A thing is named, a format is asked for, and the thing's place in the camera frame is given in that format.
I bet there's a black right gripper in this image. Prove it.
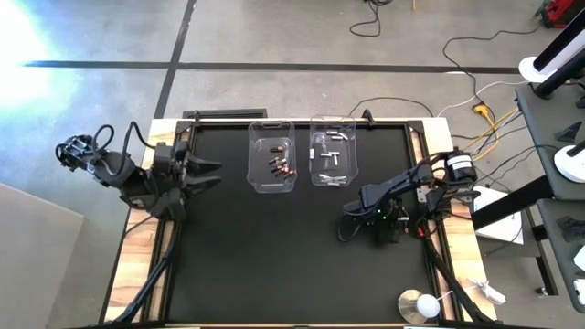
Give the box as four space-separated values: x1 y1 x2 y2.
365 196 410 247

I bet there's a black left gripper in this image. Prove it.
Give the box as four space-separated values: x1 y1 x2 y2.
148 141 224 205

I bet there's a clear plastic bin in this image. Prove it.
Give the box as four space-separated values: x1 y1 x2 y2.
308 114 358 188
246 119 298 195

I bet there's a black floor vent grille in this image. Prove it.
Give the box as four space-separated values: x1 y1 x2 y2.
182 108 269 120

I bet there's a white dome device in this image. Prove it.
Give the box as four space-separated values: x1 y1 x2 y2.
415 293 442 320

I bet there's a white flat box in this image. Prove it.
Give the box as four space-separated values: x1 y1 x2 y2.
473 185 525 246

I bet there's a black table mat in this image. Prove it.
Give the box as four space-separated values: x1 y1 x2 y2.
165 123 441 326

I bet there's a white power adapter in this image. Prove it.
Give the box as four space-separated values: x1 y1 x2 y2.
465 277 507 306

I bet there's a black side table beam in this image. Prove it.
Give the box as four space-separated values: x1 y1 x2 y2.
470 175 557 230

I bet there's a grey side table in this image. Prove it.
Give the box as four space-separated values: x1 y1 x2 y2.
515 80 585 202
535 196 585 316

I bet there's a white round base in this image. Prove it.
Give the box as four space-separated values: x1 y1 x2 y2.
553 140 585 184

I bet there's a grey floor board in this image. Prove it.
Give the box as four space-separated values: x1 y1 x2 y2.
0 181 87 329

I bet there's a black triangular part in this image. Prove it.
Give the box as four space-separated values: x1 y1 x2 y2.
554 120 584 143

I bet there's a red tool case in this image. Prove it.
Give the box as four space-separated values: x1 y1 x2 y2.
535 0 585 29

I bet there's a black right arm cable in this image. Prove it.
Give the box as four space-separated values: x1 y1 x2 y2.
335 212 367 244

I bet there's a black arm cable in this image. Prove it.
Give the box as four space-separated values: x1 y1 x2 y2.
90 120 156 154
335 212 367 244

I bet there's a black rig frame strut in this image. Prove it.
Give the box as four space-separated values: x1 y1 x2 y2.
98 218 180 328
420 235 495 328

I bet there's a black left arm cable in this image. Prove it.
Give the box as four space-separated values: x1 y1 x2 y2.
90 120 156 154

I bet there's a black arched floor cable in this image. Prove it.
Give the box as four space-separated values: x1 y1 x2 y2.
347 95 435 119

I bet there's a yellow extension cord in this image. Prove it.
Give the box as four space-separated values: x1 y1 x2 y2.
458 108 520 166

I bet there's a white floor cable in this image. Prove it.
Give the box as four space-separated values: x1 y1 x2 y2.
436 80 530 118

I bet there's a long black floor cable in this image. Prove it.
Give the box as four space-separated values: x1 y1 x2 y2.
441 25 544 107

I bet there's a black looped floor cable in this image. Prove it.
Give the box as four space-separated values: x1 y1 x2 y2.
348 0 395 38

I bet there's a white lamp base with post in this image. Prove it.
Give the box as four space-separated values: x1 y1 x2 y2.
518 20 585 86

